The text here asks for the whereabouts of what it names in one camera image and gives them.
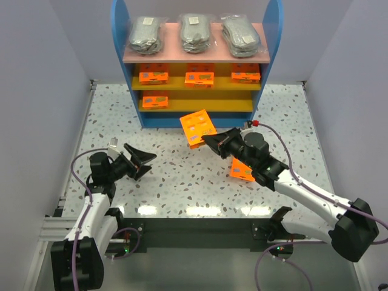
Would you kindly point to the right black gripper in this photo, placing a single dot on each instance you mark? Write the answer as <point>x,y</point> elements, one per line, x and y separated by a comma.
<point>224,145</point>

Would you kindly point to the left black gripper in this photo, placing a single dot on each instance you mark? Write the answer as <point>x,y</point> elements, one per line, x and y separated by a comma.
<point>131,167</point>

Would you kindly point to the orange sponge pack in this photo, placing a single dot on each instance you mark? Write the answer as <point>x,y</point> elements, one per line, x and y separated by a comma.
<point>200,75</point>
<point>245,73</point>
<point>153,73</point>
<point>241,171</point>
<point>195,125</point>

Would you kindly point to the orange sponge pack hidden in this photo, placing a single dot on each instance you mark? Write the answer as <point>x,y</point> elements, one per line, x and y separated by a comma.
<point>155,99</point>

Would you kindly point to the silver scrubber pack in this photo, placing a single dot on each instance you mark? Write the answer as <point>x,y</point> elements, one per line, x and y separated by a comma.
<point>242,39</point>
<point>196,34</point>
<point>146,35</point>

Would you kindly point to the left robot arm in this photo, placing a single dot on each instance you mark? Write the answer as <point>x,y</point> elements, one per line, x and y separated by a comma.
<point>77,260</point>

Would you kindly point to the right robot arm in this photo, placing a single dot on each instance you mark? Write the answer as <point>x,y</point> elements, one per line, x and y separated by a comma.
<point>350,226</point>

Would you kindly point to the orange sponge pack on shelf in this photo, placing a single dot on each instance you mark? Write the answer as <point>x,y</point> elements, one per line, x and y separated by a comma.
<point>245,73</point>

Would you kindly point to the blue shelf unit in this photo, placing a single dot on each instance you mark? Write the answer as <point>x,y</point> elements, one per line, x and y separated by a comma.
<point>228,104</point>

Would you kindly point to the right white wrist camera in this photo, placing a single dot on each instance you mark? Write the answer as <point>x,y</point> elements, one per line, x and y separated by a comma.
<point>247,128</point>

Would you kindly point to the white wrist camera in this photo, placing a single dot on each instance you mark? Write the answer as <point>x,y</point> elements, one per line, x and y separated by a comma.
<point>112,149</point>
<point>247,128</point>

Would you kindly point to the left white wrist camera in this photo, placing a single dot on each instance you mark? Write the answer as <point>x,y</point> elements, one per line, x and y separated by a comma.
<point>112,149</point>

